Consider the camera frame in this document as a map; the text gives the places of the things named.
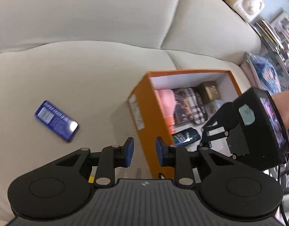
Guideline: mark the blue figure print pillow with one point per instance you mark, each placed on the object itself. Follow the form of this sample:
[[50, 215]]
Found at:
[[267, 73]]

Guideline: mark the orange cardboard box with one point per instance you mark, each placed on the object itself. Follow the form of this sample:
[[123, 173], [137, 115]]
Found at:
[[149, 113]]

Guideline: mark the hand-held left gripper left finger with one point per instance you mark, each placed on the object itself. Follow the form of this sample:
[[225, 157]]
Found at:
[[129, 151]]

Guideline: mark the silver card box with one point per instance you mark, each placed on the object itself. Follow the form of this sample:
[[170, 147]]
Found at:
[[215, 109]]

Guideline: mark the figure print small box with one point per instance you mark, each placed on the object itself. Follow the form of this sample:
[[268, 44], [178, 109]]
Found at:
[[183, 106]]

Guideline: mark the cream bear suitcase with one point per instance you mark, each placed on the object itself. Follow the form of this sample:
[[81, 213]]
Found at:
[[245, 0]]

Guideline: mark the beige fabric sofa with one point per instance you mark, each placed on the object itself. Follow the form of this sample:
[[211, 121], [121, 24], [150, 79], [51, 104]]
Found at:
[[87, 28]]

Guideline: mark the dark green bottle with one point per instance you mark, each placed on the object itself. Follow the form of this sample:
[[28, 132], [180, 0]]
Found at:
[[185, 136]]

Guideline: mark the blue tin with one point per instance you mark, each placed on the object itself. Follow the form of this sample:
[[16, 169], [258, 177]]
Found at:
[[56, 121]]

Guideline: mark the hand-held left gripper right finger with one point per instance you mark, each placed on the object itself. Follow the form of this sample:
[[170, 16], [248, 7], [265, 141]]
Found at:
[[159, 151]]

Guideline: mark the person's right forearm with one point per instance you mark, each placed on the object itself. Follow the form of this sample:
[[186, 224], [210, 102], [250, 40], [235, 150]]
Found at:
[[284, 108]]

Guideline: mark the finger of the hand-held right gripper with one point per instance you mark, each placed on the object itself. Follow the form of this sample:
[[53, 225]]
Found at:
[[225, 119], [215, 137]]

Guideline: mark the plaid wallet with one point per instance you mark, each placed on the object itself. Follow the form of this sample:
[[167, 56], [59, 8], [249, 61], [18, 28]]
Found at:
[[201, 108]]

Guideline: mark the stack of books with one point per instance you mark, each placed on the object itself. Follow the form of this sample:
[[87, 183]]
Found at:
[[268, 34]]

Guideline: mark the brown small box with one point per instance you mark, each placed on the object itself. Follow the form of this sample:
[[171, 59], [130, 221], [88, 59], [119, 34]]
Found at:
[[209, 91]]

